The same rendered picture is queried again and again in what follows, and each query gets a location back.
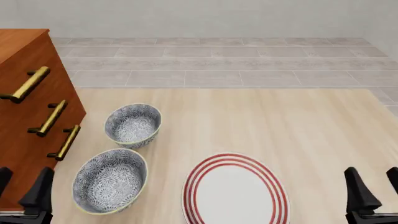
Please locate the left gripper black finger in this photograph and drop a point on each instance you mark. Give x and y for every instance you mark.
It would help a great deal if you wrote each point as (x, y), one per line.
(39, 193)
(4, 177)

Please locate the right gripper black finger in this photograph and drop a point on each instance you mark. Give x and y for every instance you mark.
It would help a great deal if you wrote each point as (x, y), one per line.
(357, 196)
(394, 178)

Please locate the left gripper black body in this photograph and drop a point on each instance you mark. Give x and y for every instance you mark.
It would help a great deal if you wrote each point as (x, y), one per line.
(28, 219)

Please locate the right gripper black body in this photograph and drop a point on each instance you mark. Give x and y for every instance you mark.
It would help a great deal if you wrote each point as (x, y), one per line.
(370, 219)

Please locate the large patterned grey bowl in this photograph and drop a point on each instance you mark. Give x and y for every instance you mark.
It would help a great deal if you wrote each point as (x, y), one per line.
(109, 180)

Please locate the small patterned grey bowl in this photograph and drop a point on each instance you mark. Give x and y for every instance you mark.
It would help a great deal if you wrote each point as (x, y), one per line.
(133, 126)

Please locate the white plate with red rings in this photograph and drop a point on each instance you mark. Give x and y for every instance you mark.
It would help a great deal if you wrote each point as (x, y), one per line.
(236, 196)

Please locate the red-brown wooden cabinet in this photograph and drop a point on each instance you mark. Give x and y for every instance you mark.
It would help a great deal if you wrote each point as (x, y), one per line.
(18, 53)

